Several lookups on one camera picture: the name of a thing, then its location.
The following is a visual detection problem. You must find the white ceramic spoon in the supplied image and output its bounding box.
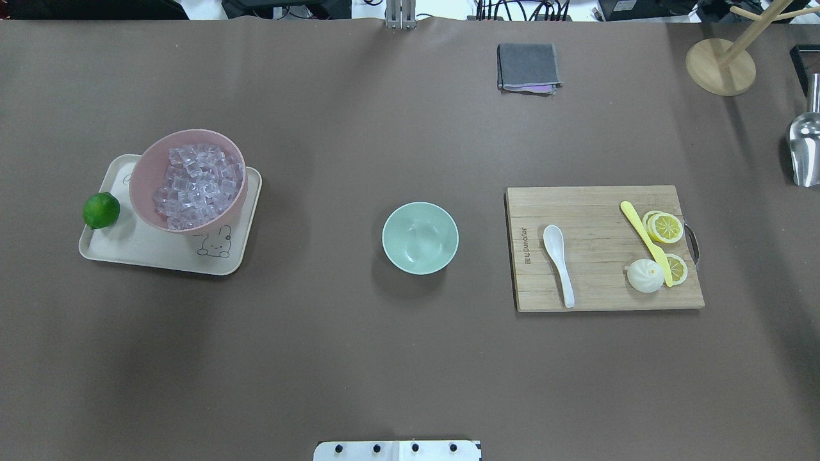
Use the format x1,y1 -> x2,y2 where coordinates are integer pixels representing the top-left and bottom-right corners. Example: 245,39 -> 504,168
543,225 -> 576,309

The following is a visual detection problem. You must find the mint green bowl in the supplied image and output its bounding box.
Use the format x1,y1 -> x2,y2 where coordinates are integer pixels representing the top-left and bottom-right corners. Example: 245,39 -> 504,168
381,202 -> 460,275

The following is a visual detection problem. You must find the pink bowl of ice cubes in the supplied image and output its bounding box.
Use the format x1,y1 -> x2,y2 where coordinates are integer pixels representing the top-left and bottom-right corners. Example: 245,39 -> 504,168
129,129 -> 251,234

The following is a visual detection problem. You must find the metal ice scoop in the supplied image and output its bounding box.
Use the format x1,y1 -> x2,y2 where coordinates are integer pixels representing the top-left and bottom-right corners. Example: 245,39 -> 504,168
789,73 -> 819,188

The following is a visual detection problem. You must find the beige rabbit tray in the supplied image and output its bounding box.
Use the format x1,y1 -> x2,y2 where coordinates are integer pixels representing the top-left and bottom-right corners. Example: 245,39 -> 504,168
78,154 -> 263,275

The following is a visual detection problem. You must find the bamboo cutting board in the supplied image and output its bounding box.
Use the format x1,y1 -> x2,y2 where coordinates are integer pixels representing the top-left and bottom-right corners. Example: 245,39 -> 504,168
505,186 -> 705,312

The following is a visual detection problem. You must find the grey folded cloth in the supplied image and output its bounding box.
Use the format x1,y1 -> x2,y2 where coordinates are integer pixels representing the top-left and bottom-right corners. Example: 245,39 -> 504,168
496,43 -> 564,95

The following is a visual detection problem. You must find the yellow plastic knife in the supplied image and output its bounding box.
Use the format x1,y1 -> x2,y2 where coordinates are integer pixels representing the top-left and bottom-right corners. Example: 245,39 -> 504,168
619,200 -> 673,287

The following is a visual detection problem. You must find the lemon slice stack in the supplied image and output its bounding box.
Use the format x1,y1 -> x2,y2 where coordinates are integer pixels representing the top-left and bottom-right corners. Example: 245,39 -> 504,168
642,210 -> 684,244

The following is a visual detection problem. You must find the single lemon slice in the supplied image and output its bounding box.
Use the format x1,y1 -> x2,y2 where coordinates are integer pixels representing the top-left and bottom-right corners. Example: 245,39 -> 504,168
666,253 -> 688,286

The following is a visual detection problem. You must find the green lime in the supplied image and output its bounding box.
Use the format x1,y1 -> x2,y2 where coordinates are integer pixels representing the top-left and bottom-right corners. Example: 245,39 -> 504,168
83,192 -> 121,230

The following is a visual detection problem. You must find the wooden mug tree stand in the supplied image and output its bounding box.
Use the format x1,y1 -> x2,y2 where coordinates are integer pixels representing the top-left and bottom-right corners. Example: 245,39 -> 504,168
685,1 -> 819,97

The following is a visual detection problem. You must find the aluminium frame post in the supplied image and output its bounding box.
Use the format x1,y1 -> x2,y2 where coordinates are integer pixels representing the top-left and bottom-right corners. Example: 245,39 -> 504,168
384,0 -> 418,30

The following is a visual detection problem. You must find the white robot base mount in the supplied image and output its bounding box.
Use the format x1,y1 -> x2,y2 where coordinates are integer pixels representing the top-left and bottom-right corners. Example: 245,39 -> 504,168
313,440 -> 482,460

